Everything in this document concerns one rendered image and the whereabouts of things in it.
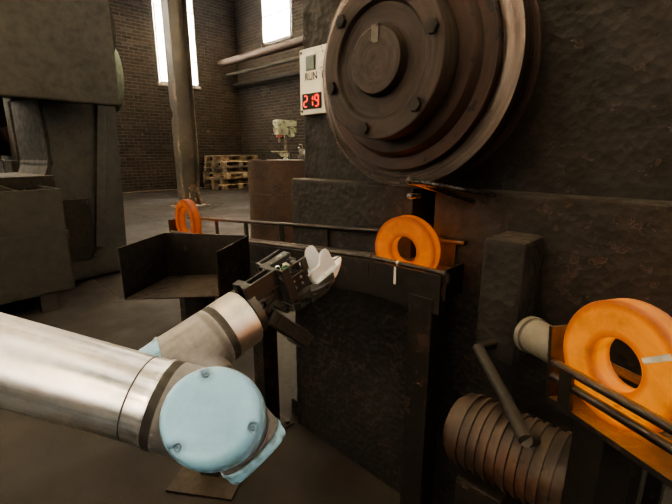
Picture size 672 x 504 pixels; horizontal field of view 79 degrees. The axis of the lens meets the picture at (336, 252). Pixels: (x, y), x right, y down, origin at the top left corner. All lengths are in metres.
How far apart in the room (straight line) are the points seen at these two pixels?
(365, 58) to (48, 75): 2.59
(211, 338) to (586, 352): 0.49
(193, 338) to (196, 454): 0.21
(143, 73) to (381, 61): 10.77
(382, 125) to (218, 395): 0.58
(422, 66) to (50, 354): 0.67
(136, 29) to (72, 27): 8.34
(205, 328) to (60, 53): 2.81
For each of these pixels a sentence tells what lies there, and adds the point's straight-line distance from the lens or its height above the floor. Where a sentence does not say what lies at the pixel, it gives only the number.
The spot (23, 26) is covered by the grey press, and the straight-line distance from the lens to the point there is 3.23.
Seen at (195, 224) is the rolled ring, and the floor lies 0.67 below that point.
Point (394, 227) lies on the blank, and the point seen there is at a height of 0.79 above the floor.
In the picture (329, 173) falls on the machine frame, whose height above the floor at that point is 0.89.
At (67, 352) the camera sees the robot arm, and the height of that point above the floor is 0.76.
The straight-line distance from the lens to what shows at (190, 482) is 1.44.
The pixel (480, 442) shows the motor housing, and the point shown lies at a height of 0.50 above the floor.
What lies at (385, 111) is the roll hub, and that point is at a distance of 0.83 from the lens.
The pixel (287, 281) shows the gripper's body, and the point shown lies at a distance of 0.65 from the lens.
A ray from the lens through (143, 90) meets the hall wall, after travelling 11.41.
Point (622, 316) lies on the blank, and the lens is 0.58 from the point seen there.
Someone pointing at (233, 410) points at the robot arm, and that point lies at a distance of 0.42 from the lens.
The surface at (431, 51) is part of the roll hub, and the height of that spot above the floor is 1.11.
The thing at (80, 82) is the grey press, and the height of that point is 1.38.
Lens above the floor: 0.95
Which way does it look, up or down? 14 degrees down
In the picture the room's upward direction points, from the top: straight up
